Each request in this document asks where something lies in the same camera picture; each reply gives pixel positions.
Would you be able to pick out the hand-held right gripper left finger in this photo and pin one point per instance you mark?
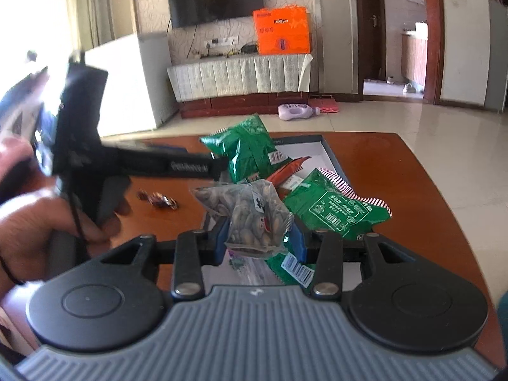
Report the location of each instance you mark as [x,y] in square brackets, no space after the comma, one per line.
[222,239]

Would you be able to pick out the purple detergent bottle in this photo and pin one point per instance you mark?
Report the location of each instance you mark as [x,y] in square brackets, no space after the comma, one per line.
[295,112]

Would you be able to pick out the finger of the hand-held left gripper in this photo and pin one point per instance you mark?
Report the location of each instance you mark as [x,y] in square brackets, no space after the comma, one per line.
[178,166]

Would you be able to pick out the grey cardboard box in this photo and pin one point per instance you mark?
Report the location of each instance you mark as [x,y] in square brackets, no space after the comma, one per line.
[313,154]

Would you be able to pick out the black set-top box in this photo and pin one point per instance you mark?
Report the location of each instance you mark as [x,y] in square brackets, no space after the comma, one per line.
[249,49]

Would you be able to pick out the clear sunflower seed packet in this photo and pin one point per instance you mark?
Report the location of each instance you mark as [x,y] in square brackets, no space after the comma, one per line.
[250,214]

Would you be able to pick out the tv cabinet with cloth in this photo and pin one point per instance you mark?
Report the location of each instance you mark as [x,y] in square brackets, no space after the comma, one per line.
[238,75]

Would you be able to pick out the person's left hand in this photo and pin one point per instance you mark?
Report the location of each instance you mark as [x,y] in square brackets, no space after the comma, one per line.
[35,230]

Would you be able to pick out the green snack bag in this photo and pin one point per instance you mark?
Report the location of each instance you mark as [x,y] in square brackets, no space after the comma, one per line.
[329,211]
[246,147]

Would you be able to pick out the white wall power strip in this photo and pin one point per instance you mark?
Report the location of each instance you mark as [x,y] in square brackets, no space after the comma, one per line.
[220,41]

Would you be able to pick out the pale curtain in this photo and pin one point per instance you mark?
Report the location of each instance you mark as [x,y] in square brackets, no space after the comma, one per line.
[93,4]

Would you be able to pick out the orange gift box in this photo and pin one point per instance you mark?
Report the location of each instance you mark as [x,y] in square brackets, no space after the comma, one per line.
[282,31]

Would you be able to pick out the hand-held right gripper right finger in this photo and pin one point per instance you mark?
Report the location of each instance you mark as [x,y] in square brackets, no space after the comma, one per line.
[299,243]

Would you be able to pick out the white chest freezer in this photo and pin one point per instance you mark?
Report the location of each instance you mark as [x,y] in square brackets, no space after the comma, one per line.
[127,83]

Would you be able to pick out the orange snack packet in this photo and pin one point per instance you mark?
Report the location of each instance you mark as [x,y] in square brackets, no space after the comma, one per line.
[287,170]

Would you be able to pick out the brown wrapped candy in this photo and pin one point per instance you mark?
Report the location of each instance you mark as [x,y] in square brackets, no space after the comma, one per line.
[158,199]

